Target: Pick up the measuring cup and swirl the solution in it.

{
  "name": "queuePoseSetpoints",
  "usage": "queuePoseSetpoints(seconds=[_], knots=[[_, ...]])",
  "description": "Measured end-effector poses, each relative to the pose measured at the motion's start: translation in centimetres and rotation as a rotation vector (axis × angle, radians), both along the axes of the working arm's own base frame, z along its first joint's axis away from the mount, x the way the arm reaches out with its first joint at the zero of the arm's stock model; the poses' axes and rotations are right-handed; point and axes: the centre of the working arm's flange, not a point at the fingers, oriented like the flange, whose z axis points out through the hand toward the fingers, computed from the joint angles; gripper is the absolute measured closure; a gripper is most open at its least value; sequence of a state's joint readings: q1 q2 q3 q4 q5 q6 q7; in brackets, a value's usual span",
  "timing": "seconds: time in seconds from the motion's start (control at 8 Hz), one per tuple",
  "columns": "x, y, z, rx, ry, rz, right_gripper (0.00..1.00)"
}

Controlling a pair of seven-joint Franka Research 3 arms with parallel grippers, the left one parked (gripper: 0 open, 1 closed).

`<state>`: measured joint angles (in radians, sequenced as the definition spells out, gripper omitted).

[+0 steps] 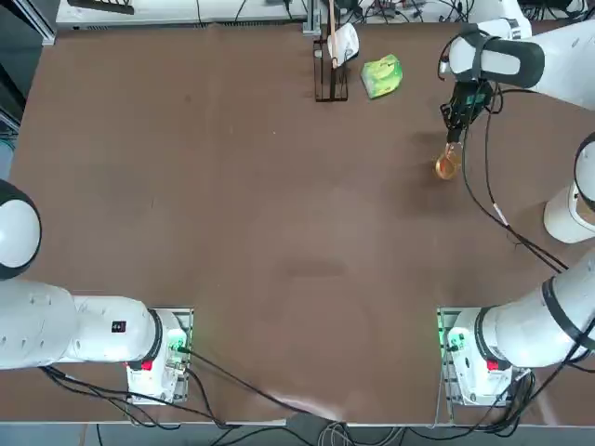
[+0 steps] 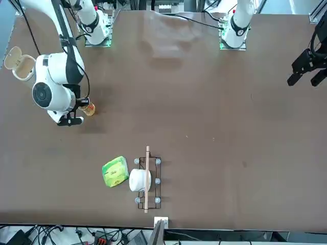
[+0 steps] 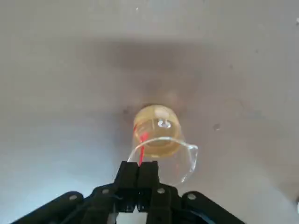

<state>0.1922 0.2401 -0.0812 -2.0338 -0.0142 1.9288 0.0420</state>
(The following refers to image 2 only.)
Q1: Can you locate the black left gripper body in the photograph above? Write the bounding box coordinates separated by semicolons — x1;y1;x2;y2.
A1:
310;19;327;56

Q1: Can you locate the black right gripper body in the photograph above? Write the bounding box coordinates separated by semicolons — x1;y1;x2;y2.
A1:
66;98;90;117

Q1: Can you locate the green tissue pack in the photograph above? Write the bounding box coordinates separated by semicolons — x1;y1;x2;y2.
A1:
101;155;129;188

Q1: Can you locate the cream bin with flip lid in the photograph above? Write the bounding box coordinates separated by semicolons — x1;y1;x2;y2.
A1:
4;46;36;82

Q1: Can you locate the wooden dowel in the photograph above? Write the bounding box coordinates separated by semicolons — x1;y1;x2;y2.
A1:
144;145;150;214

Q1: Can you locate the red and black connector block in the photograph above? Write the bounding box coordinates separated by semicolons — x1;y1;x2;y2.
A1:
93;231;108;245

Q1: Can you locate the large black power adapter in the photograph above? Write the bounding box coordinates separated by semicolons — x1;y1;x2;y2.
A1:
5;229;30;245

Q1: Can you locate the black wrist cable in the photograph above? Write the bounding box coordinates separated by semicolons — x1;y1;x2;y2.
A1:
75;68;91;100

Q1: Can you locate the aluminium frame profile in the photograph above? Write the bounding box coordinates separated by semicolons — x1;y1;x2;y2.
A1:
15;0;26;16
308;0;327;23

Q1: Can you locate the black cable sleeve on arm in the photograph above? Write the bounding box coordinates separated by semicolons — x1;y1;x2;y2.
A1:
51;0;86;102

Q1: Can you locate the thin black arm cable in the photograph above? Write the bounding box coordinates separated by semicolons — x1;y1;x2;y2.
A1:
19;0;41;56

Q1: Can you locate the black wire cup rack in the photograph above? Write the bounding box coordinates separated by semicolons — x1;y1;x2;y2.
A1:
134;152;163;210

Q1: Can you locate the black cable on table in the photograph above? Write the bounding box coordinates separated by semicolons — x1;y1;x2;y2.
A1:
159;12;224;30

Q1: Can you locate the aluminium camera post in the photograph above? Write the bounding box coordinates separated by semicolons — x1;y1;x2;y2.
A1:
153;216;169;245

